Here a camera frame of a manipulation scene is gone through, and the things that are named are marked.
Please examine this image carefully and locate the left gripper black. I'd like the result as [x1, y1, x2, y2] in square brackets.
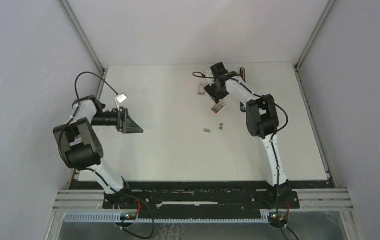
[90, 107, 143, 134]

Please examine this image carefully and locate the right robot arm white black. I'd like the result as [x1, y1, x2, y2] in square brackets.
[193, 62, 289, 188]

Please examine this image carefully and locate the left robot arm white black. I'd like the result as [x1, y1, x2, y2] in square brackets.
[53, 95, 144, 209]

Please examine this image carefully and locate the staple box red white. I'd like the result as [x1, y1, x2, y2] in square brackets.
[197, 83, 206, 95]

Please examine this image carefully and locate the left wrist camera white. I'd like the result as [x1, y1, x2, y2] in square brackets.
[114, 93, 128, 111]

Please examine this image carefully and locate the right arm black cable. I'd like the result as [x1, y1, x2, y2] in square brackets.
[192, 71, 290, 229]

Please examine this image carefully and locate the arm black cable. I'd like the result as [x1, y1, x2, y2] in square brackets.
[192, 71, 290, 229]
[58, 71, 119, 180]

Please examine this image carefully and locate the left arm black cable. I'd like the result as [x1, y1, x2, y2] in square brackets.
[58, 71, 119, 180]

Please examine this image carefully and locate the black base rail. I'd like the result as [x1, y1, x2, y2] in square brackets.
[102, 181, 301, 220]

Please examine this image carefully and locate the white cable duct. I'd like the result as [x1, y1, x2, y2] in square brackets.
[64, 212, 270, 224]

